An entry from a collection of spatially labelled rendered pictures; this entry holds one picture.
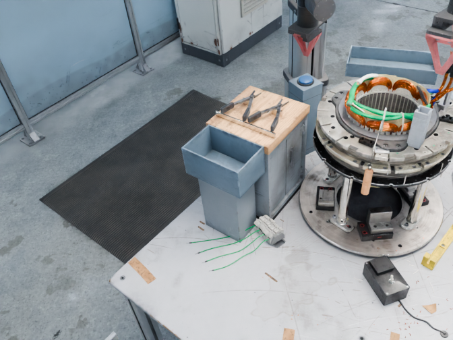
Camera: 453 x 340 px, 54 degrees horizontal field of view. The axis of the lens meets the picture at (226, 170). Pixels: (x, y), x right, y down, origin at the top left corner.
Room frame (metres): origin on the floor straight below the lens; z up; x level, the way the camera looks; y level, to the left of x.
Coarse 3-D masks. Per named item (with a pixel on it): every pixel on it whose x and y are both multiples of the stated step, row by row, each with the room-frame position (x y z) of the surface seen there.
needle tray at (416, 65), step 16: (352, 48) 1.23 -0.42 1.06; (368, 48) 1.21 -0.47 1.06; (384, 48) 1.19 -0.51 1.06; (352, 64) 1.13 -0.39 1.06; (368, 64) 1.18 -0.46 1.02; (384, 64) 1.17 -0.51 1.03; (400, 64) 1.16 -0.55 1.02; (416, 64) 1.15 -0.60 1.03; (432, 64) 1.14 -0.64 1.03; (416, 80) 1.06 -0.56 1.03; (432, 80) 1.04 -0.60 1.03
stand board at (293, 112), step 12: (240, 96) 1.02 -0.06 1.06; (264, 96) 1.01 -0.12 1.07; (276, 96) 1.00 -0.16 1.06; (240, 108) 0.97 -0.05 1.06; (252, 108) 0.96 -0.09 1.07; (264, 108) 0.96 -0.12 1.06; (288, 108) 0.94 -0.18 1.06; (300, 108) 0.94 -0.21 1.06; (216, 120) 0.93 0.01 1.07; (264, 120) 0.90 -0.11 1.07; (288, 120) 0.89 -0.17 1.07; (300, 120) 0.91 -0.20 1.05; (240, 132) 0.87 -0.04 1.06; (252, 132) 0.86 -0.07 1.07; (276, 132) 0.85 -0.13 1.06; (288, 132) 0.86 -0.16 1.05; (264, 144) 0.81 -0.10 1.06; (276, 144) 0.82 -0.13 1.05
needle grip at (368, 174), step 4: (368, 172) 0.68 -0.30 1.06; (372, 172) 0.68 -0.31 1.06; (364, 176) 0.69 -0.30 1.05; (368, 176) 0.68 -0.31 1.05; (364, 180) 0.68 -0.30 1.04; (368, 180) 0.68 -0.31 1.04; (364, 184) 0.68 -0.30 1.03; (368, 184) 0.67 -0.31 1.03; (364, 188) 0.67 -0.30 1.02; (368, 188) 0.67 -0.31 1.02; (364, 192) 0.67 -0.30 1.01; (368, 192) 0.67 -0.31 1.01
